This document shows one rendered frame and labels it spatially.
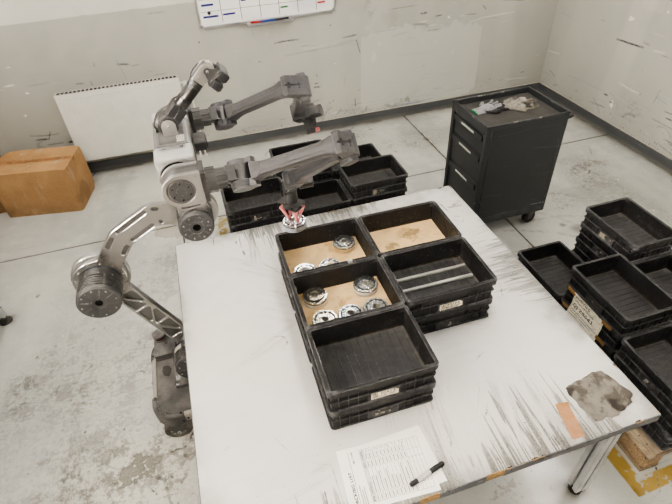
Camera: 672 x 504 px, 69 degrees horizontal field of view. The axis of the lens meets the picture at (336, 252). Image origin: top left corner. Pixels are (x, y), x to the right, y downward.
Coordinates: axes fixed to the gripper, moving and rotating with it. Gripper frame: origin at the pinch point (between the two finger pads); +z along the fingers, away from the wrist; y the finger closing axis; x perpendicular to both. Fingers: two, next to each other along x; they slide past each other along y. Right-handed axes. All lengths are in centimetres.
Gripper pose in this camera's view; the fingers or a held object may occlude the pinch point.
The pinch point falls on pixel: (293, 218)
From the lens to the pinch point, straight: 214.5
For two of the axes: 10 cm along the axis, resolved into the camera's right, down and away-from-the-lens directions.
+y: -8.2, -3.2, 4.7
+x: -5.7, 5.4, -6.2
